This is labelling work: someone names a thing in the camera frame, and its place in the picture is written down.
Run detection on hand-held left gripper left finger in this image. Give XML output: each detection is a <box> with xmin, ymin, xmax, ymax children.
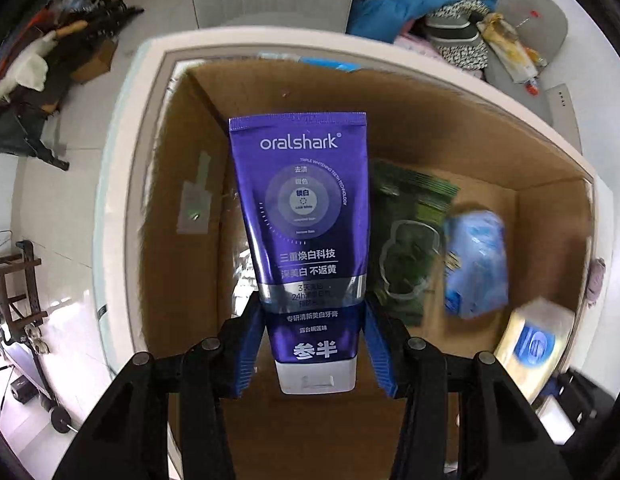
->
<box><xmin>53</xmin><ymin>292</ymin><xmax>265</xmax><ymax>480</ymax></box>

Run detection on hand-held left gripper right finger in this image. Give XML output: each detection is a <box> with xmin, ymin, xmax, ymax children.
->
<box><xmin>364</xmin><ymin>294</ymin><xmax>574</xmax><ymax>480</ymax></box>

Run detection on green snack packet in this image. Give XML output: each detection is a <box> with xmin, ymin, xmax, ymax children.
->
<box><xmin>369</xmin><ymin>158</ymin><xmax>461</xmax><ymax>327</ymax></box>

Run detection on purple toothpaste tube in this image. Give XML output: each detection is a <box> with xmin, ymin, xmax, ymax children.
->
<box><xmin>228</xmin><ymin>112</ymin><xmax>369</xmax><ymax>395</ymax></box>

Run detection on blue tissue pack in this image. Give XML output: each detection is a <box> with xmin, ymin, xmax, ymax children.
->
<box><xmin>443</xmin><ymin>210</ymin><xmax>510</xmax><ymax>320</ymax></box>

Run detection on brown cardboard box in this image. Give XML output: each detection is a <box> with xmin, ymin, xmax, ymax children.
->
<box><xmin>140</xmin><ymin>51</ymin><xmax>595</xmax><ymax>461</ymax></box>

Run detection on yellow pack with blue circle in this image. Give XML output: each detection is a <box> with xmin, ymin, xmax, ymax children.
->
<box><xmin>492</xmin><ymin>299</ymin><xmax>576</xmax><ymax>406</ymax></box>

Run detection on white label sticker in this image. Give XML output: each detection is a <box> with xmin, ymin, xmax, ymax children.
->
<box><xmin>177</xmin><ymin>151</ymin><xmax>215</xmax><ymax>235</ymax></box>

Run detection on white round table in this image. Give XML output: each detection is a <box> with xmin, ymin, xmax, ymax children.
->
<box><xmin>92</xmin><ymin>23</ymin><xmax>620</xmax><ymax>480</ymax></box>

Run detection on black metal rack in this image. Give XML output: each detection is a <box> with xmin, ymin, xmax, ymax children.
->
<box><xmin>0</xmin><ymin>240</ymin><xmax>73</xmax><ymax>434</ymax></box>

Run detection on small cardboard box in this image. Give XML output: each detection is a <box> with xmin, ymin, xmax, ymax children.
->
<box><xmin>71</xmin><ymin>39</ymin><xmax>119</xmax><ymax>85</ymax></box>

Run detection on black folding stand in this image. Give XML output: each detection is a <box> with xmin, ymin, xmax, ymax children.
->
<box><xmin>0</xmin><ymin>0</ymin><xmax>145</xmax><ymax>171</ymax></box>

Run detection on leopard print slipper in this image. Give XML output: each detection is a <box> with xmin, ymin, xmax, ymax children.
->
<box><xmin>424</xmin><ymin>0</ymin><xmax>490</xmax><ymax>72</ymax></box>

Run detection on yellow plastic bag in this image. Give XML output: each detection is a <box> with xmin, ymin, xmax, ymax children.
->
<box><xmin>478</xmin><ymin>12</ymin><xmax>548</xmax><ymax>96</ymax></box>

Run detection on blue blanket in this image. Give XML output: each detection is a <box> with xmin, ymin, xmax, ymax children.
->
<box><xmin>348</xmin><ymin>0</ymin><xmax>501</xmax><ymax>45</ymax></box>

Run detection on grey chair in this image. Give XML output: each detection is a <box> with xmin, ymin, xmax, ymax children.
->
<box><xmin>482</xmin><ymin>0</ymin><xmax>569</xmax><ymax>126</ymax></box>

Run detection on white cloth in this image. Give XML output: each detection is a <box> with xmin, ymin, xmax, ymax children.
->
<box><xmin>0</xmin><ymin>30</ymin><xmax>57</xmax><ymax>110</ymax></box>

